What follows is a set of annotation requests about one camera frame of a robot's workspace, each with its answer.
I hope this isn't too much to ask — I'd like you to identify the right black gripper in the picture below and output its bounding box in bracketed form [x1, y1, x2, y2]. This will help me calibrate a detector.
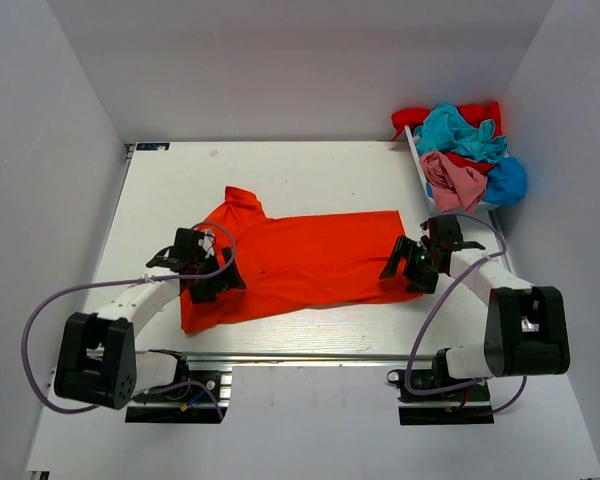
[380, 234, 443, 294]

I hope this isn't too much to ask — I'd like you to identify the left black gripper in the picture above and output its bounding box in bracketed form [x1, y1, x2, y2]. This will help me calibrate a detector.
[189, 246, 246, 303]

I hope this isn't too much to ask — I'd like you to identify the orange t-shirt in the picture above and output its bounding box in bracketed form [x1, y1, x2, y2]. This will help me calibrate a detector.
[180, 186, 417, 334]

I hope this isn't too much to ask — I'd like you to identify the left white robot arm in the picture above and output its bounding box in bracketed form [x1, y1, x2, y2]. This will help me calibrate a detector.
[53, 222, 246, 410]

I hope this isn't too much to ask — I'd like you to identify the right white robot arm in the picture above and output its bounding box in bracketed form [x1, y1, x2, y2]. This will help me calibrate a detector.
[380, 214, 571, 399]

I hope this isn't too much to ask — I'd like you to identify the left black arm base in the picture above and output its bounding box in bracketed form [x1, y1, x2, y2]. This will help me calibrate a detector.
[125, 350, 232, 425]

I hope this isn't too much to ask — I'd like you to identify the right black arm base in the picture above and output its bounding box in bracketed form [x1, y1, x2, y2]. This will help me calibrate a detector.
[386, 349, 494, 427]

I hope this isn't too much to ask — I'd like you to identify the pink t-shirt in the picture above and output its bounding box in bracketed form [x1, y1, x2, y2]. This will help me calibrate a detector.
[419, 151, 487, 213]

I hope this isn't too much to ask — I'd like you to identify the white laundry basket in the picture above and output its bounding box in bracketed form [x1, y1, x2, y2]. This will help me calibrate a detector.
[402, 124, 501, 214]

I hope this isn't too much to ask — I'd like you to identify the blue t-shirt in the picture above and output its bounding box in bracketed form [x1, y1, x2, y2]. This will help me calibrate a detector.
[483, 156, 527, 206]

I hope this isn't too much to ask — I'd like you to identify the teal t-shirt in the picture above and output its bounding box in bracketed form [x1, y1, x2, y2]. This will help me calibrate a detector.
[414, 104, 508, 164]

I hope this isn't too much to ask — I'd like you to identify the blue table sticker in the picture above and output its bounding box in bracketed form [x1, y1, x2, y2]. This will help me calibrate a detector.
[135, 142, 170, 151]

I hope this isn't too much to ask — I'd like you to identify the red t-shirt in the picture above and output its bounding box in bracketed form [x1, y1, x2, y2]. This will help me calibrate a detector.
[391, 102, 506, 174]

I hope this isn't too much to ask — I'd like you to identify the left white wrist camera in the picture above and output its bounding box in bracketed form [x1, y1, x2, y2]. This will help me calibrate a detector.
[199, 228, 216, 258]

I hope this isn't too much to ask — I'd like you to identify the aluminium table rail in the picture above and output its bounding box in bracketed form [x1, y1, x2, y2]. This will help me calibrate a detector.
[113, 350, 410, 369]

